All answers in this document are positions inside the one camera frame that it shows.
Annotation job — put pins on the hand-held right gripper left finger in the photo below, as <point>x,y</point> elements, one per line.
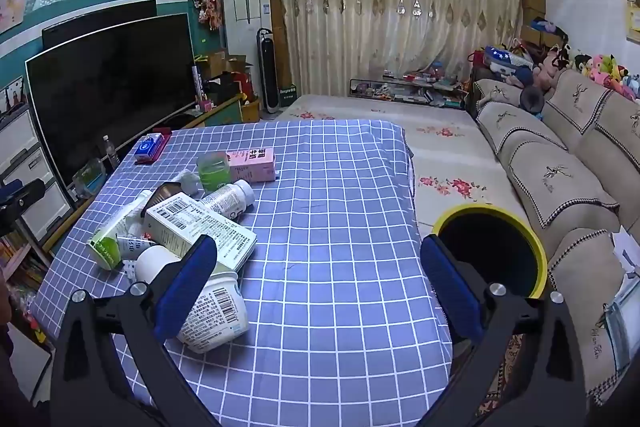
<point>187,287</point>

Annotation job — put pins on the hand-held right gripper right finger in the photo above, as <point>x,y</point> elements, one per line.
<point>450,287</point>

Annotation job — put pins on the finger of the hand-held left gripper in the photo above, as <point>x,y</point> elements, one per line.
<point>25,197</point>

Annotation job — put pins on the white paper cup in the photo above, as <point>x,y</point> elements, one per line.
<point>220,312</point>

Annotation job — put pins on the yellow rimmed dark bin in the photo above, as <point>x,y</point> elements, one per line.
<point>490,247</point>

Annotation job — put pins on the white cardboard box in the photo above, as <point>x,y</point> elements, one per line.
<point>200,227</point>

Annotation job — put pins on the small white bottle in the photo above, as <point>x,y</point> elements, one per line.
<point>132,244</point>

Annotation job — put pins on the green and white bottle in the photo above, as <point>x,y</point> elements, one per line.
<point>107,242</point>

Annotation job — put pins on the white plastic bottle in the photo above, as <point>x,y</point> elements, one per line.
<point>230,202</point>

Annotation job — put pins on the brown carton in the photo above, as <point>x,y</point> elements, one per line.
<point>162,194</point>

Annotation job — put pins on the white wrapper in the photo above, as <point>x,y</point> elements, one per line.
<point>187,179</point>

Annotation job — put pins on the green plastic cup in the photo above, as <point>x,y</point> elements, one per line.
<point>214,174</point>

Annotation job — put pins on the pink milk carton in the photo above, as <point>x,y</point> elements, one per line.
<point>252,164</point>

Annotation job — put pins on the white drawer cabinet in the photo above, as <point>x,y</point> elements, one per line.
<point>22,157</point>

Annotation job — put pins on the green translucent bag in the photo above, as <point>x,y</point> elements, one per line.
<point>90,179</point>

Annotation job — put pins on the row of colourful books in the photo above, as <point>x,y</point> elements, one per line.
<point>20,267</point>

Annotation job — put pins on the clear water bottle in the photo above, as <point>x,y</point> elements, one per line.
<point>111,154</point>

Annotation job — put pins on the white floral mattress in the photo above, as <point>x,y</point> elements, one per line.
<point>450,157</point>

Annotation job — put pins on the large black television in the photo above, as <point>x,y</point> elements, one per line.
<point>110,97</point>

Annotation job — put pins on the blue checked tablecloth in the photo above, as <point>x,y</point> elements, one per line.
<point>325,232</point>

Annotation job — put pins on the beige sofa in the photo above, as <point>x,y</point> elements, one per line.
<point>565,187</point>

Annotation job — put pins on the clear plastic folder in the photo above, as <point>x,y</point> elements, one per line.
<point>622,322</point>

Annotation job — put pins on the wooden television cabinet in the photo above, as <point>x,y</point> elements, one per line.
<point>220,112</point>

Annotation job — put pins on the white papers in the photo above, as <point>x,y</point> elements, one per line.
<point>625,247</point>

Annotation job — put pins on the cluttered glass low table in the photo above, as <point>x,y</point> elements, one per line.
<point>400,84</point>

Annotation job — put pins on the open cardboard box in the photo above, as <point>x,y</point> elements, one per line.
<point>220,62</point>

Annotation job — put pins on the black tower fan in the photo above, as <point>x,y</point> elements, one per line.
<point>267,72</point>

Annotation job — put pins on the blue star print bag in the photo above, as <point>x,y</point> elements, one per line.
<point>502,56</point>

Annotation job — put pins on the large pink plush toy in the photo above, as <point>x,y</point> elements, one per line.
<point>549,68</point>

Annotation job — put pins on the artificial flower decoration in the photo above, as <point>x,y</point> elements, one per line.
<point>210,4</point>

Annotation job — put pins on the row of plush toys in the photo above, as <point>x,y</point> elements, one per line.
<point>605,69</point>

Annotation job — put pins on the stacked cardboard boxes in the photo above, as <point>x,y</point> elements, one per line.
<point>532,4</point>

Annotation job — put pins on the pink wall picture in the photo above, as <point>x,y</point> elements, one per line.
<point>12,7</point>

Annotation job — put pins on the framed wall certificate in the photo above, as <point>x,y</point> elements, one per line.
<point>634,22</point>

